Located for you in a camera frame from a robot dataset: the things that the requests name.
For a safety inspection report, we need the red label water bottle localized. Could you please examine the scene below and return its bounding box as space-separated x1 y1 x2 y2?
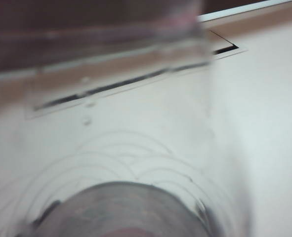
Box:
0 0 238 237

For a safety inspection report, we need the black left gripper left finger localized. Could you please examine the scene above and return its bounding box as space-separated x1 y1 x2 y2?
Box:
19 199 63 237

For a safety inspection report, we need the brown desk partition panel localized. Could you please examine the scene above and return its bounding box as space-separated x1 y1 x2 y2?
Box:
0 0 292 75

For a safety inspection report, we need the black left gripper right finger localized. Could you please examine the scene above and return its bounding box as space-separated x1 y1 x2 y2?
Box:
195 197 223 237

